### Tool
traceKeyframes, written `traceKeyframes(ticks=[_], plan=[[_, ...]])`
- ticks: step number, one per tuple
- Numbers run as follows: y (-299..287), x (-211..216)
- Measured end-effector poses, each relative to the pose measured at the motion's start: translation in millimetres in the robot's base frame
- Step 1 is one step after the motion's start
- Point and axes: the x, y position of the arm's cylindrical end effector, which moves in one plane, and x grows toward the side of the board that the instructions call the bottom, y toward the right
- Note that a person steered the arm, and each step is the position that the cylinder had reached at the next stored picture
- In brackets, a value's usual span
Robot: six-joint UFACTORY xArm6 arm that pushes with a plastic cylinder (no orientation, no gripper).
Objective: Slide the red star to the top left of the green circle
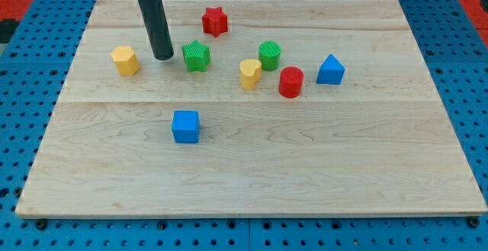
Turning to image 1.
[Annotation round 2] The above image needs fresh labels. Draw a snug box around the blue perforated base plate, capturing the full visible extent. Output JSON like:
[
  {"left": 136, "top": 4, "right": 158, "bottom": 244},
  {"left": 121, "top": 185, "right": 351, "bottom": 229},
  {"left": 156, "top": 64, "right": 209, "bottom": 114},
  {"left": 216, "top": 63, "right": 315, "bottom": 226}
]
[{"left": 1, "top": 0, "right": 487, "bottom": 250}]

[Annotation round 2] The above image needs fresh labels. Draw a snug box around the green cylinder block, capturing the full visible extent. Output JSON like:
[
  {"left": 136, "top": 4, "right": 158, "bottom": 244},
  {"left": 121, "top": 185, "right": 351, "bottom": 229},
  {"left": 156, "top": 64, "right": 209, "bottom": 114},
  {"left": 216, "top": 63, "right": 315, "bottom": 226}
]
[{"left": 258, "top": 41, "right": 281, "bottom": 72}]

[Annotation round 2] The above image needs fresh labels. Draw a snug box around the green star block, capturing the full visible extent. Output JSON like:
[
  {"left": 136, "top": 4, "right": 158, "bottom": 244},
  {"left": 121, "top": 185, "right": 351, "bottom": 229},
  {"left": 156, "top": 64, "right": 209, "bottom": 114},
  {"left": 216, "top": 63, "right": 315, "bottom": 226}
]
[{"left": 181, "top": 40, "right": 210, "bottom": 72}]

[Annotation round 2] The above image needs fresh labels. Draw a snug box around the blue triangle block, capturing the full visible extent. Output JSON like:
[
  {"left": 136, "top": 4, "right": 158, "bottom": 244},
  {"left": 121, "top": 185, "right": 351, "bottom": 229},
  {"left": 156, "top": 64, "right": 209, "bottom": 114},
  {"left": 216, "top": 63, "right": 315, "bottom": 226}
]
[{"left": 316, "top": 54, "right": 345, "bottom": 85}]

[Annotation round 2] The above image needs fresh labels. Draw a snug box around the red cylinder block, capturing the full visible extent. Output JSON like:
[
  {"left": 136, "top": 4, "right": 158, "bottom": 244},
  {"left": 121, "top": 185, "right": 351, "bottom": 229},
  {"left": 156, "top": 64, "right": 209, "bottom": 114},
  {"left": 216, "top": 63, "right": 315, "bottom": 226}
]
[{"left": 278, "top": 66, "right": 304, "bottom": 98}]

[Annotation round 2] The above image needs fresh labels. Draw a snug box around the blue cube block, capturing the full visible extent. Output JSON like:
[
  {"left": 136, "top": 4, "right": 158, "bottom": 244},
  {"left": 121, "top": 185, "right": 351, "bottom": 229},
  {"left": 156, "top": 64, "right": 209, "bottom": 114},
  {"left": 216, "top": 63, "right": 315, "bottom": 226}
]
[{"left": 172, "top": 110, "right": 201, "bottom": 143}]

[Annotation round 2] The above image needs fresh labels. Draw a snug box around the yellow hexagon block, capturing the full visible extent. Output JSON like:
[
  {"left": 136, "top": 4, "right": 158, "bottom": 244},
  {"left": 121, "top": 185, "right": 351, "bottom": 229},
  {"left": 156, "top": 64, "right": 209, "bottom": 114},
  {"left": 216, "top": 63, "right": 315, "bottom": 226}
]
[{"left": 111, "top": 46, "right": 140, "bottom": 76}]

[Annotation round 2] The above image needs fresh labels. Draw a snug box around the yellow heart block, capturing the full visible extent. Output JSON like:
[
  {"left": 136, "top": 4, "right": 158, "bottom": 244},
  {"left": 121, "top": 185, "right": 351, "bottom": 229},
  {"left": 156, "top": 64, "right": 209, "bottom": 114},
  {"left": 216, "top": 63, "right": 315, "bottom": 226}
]
[{"left": 239, "top": 60, "right": 262, "bottom": 90}]

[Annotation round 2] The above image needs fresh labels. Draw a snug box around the red star block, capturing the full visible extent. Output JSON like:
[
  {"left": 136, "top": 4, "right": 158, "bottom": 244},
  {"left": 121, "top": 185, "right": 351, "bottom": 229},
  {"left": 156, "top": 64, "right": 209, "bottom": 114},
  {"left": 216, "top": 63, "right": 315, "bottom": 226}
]
[{"left": 201, "top": 7, "right": 229, "bottom": 37}]

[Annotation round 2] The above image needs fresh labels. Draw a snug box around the light wooden board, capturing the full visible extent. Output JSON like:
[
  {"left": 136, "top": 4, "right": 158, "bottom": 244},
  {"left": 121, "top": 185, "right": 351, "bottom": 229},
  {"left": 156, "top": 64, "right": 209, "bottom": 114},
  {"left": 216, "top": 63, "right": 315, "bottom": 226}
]
[{"left": 16, "top": 0, "right": 487, "bottom": 219}]

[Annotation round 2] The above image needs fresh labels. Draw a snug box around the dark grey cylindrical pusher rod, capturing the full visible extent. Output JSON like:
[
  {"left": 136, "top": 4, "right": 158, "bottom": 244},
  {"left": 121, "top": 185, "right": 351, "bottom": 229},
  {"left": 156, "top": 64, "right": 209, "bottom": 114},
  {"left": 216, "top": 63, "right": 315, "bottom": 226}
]
[{"left": 137, "top": 0, "right": 174, "bottom": 60}]

